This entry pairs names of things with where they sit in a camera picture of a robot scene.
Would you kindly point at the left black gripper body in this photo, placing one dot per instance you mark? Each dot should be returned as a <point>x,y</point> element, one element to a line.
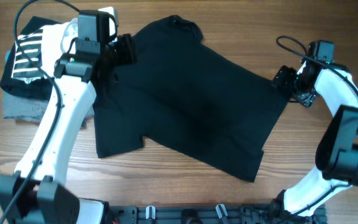
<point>121,51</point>

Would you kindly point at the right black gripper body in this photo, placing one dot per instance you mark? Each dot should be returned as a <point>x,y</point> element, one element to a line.
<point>291,83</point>

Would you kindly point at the black t-shirt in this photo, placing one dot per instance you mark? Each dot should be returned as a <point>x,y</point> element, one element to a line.
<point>185,96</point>

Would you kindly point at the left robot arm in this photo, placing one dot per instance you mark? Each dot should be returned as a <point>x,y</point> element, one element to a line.
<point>35,192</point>

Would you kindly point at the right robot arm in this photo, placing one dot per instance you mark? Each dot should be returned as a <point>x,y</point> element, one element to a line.
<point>336,159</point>

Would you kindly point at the white striped folded garment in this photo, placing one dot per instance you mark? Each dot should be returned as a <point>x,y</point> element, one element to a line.
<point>44,46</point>

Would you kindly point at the black folded garment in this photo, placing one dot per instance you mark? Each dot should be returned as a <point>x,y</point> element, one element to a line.
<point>40,89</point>

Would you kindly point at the grey folded garment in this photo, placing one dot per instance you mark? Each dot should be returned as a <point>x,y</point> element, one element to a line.
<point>20,108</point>

